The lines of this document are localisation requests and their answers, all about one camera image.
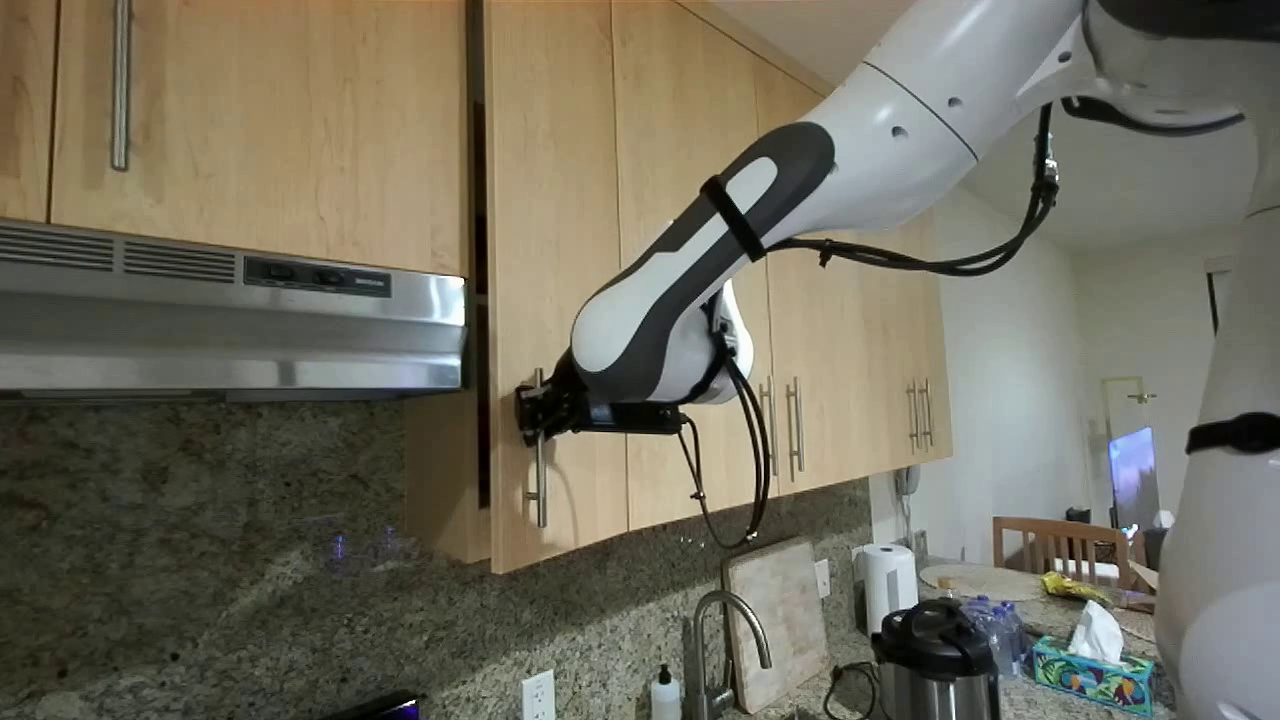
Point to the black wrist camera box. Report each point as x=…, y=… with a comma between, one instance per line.
x=633, y=419

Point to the plastic water bottles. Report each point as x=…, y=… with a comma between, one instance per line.
x=1004, y=629

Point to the wood cabinet above hood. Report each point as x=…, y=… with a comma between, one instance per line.
x=284, y=124

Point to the steel handle door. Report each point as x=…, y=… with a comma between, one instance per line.
x=793, y=412
x=770, y=429

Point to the stainless steel stove hood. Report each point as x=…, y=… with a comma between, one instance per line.
x=129, y=314

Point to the white paper towel roll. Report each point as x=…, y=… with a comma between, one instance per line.
x=885, y=582

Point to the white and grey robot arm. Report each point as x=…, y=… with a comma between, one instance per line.
x=898, y=132

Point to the far wood cabinet doors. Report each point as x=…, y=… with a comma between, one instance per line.
x=911, y=387

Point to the white soap bottle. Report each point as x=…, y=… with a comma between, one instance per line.
x=666, y=697

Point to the steel bar door handle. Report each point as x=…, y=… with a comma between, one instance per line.
x=536, y=464

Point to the steel handle above hood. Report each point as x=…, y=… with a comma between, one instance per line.
x=123, y=85

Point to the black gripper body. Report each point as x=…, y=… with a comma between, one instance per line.
x=563, y=402

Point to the wooden chair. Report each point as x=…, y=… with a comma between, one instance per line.
x=1063, y=546

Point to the chrome kitchen faucet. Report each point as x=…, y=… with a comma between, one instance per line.
x=709, y=649

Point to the stone cutting board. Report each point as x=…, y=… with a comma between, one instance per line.
x=780, y=591

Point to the white wall outlet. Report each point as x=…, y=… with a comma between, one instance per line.
x=536, y=697

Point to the light wood cabinet door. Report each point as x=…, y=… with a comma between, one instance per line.
x=549, y=128

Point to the teal tissue box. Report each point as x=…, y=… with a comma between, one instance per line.
x=1093, y=662

